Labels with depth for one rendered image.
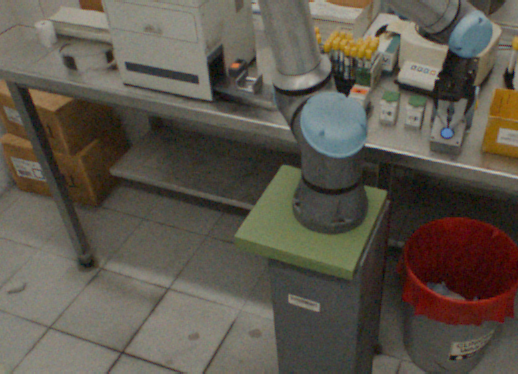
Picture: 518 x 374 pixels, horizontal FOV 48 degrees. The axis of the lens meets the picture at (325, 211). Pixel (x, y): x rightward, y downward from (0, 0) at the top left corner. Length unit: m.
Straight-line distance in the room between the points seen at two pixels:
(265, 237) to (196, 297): 1.15
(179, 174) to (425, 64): 1.13
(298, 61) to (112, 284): 1.49
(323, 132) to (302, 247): 0.23
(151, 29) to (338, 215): 0.72
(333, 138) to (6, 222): 2.01
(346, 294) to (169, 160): 1.39
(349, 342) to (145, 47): 0.89
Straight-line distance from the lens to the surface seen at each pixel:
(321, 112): 1.02
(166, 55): 1.57
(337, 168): 1.03
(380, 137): 1.42
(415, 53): 1.61
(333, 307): 1.23
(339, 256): 1.08
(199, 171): 2.34
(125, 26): 1.60
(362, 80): 1.46
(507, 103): 1.49
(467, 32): 1.01
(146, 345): 2.14
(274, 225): 1.13
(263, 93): 1.51
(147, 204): 2.65
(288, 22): 1.03
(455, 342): 1.82
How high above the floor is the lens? 1.69
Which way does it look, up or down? 42 degrees down
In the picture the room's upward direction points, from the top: straight up
